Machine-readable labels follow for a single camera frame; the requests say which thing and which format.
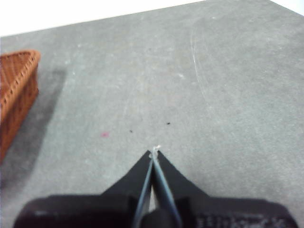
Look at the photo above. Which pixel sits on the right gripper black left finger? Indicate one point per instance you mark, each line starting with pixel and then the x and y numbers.
pixel 114 204

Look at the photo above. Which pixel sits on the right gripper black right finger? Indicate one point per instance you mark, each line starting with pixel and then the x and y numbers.
pixel 194 206

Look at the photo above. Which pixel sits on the brown woven wicker basket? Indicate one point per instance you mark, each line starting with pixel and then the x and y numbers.
pixel 16 95

